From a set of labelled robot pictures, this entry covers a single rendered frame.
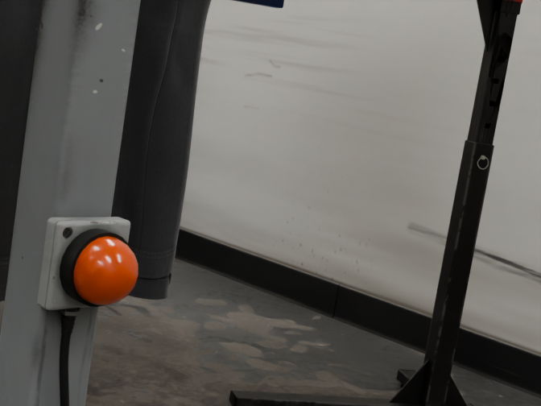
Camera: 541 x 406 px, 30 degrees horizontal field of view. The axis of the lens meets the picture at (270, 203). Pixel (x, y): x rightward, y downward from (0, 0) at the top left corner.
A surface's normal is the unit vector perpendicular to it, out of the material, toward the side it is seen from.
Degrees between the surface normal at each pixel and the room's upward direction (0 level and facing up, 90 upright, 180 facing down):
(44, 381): 90
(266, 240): 90
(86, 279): 99
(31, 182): 90
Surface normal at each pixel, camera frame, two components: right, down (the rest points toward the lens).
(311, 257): -0.69, 0.00
